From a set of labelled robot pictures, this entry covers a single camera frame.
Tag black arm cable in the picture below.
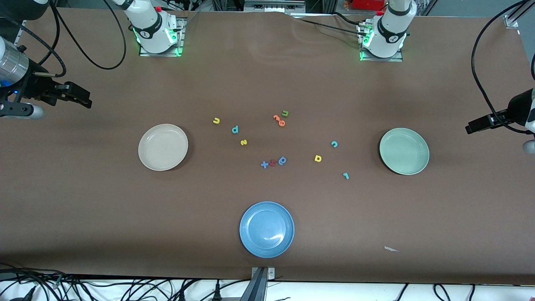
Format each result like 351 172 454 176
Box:
0 0 127 79
471 0 535 135

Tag grey power strip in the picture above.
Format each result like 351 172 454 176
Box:
244 0 306 13

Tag brown table cover sheet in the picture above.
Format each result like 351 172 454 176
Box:
0 7 535 286

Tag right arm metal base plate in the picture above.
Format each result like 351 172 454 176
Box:
139 18 185 57

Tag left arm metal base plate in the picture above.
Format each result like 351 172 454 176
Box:
359 22 404 63

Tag small metal mounting bracket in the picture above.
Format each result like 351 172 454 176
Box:
251 267 276 280

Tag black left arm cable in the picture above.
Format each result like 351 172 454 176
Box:
471 0 535 135

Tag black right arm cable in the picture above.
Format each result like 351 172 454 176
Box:
0 0 127 79

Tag red box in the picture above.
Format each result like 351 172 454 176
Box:
352 0 385 11

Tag blue plate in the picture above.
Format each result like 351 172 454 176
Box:
239 201 295 258

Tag grey aluminium extrusion post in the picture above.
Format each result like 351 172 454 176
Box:
240 268 268 301

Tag beige brown plate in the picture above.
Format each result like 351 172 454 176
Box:
138 124 189 171

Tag black base cable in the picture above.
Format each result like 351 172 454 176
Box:
292 16 364 36
331 11 377 26

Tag pale green plate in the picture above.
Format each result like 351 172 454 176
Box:
379 128 430 176

